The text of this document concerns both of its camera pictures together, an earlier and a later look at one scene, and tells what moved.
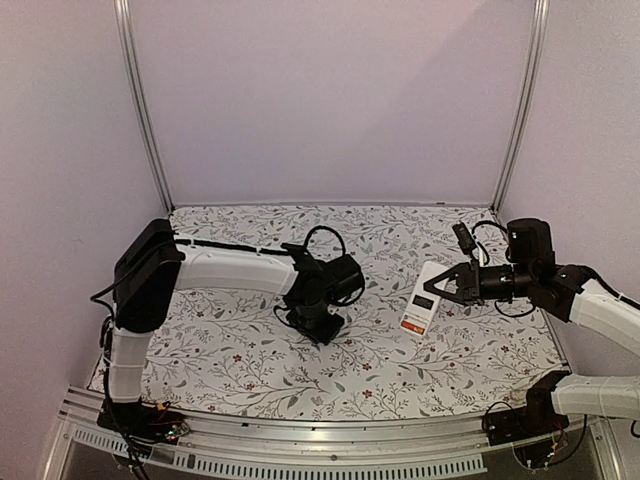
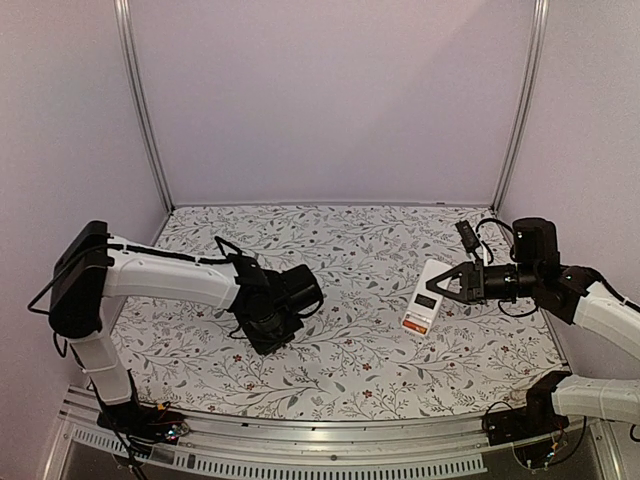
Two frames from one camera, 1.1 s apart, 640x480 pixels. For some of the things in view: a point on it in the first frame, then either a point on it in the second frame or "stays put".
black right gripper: x=473 y=282 stays put
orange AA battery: x=413 y=327 stays put
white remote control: x=422 y=302 stays put
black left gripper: x=324 y=337 to x=266 y=348
